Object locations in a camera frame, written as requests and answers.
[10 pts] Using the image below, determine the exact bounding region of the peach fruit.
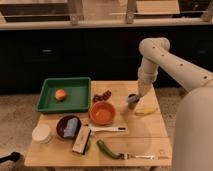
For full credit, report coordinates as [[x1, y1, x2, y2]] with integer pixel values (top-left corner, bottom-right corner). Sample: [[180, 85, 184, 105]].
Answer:
[[55, 89, 67, 101]]

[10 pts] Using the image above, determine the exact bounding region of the blue-grey towel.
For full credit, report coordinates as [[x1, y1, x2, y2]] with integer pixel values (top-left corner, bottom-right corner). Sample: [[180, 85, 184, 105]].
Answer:
[[127, 95, 140, 103]]

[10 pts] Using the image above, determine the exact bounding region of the white round container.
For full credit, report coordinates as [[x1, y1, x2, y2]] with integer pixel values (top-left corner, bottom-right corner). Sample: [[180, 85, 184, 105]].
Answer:
[[32, 124, 52, 143]]

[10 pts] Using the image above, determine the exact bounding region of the yellow banana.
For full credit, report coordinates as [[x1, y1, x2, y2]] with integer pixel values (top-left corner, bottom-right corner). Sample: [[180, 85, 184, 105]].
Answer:
[[135, 107, 157, 116]]

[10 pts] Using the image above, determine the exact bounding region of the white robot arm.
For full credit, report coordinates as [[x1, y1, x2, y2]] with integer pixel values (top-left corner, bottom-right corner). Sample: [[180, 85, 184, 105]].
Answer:
[[138, 37, 213, 171]]

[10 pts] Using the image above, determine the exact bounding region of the blue sponge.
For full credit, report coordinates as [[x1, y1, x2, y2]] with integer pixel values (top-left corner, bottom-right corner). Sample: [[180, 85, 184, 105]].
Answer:
[[64, 118, 78, 138]]

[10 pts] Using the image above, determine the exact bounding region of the green plastic tray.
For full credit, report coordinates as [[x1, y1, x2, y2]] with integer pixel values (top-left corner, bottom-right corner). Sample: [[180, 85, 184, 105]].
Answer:
[[36, 77, 91, 113]]

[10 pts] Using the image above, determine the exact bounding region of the metal cup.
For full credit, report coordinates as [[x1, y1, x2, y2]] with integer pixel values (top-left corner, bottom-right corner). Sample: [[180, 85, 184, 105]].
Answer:
[[128, 94, 140, 109]]

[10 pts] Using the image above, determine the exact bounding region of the dark maroon bowl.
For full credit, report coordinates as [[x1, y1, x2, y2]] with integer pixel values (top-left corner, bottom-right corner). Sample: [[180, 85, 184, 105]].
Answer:
[[56, 115, 81, 139]]

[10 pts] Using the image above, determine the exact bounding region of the black object on floor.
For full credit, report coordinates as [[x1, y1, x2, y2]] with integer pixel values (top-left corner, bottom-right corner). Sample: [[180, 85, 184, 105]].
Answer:
[[0, 152, 21, 163]]

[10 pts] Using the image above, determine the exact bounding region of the wooden table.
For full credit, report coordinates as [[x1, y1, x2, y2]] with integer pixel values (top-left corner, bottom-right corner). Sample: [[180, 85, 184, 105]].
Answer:
[[25, 81, 172, 168]]

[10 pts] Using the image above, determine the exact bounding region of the dark grapes bunch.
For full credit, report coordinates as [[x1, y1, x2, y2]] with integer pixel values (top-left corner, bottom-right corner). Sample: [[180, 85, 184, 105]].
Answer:
[[92, 91, 112, 102]]

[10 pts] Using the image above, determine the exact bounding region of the wooden block brush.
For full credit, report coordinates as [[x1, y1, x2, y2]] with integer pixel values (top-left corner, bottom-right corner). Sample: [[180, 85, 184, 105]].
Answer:
[[72, 126, 91, 154]]

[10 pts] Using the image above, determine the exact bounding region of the metal fork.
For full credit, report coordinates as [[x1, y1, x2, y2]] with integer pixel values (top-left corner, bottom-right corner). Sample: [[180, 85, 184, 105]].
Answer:
[[118, 153, 155, 160]]

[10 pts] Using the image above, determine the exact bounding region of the white handled knife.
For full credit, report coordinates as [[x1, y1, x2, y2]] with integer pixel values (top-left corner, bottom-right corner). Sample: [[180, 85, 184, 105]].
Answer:
[[84, 124, 127, 132]]

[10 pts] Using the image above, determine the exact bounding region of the orange bowl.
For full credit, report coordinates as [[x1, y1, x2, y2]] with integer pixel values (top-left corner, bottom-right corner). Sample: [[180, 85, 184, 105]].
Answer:
[[89, 101, 116, 125]]

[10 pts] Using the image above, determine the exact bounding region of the green cucumber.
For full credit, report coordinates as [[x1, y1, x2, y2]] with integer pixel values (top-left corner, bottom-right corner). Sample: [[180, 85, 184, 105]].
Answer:
[[96, 140, 120, 159]]

